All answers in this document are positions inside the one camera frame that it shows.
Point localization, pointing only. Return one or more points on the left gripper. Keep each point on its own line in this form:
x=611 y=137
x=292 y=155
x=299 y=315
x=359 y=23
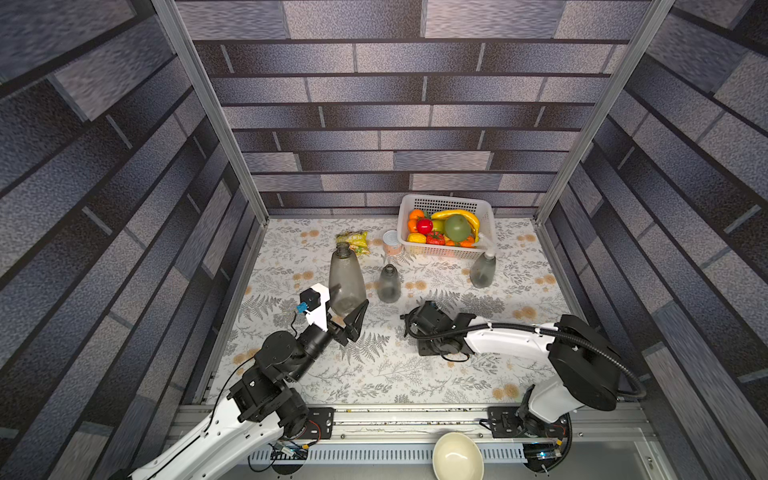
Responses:
x=350 y=332

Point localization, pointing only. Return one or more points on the grey translucent spray bottle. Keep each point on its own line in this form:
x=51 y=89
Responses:
x=483 y=270
x=389 y=284
x=346 y=282

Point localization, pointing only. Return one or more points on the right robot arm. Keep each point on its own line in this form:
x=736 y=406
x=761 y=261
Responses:
x=586 y=369

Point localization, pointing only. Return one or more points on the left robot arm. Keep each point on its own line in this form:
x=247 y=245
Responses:
x=259 y=409

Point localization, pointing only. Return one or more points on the yellow snack bag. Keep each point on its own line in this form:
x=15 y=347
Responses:
x=357 y=241

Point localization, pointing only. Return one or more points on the tin can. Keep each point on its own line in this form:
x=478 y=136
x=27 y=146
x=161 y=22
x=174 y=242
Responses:
x=391 y=244

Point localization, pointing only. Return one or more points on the yellow lemon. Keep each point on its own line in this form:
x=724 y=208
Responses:
x=416 y=238

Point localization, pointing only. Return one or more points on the red apple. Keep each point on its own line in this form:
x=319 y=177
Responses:
x=424 y=226

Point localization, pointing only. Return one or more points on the green round fruit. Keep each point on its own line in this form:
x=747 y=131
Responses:
x=458 y=229

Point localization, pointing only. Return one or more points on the cream ceramic bowl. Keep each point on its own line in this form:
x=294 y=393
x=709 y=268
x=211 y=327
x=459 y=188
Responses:
x=457 y=457

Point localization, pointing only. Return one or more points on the yellow banana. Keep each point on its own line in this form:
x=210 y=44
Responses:
x=440 y=217

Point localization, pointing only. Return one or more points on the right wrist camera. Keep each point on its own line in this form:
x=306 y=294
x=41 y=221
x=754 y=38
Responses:
x=429 y=319

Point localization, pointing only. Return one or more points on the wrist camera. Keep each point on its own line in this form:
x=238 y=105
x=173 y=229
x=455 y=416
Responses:
x=429 y=319
x=313 y=305

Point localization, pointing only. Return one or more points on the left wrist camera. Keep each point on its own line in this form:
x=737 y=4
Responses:
x=313 y=305

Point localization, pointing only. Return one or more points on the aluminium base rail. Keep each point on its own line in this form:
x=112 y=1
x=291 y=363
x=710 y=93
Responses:
x=366 y=435

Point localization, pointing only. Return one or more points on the right aluminium frame post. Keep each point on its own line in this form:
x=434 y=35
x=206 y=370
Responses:
x=649 y=27

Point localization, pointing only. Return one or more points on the aluminium frame post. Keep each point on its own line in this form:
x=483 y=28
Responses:
x=649 y=27
x=173 y=25

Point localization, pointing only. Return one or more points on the left aluminium frame post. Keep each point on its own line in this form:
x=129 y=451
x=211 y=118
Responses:
x=173 y=25

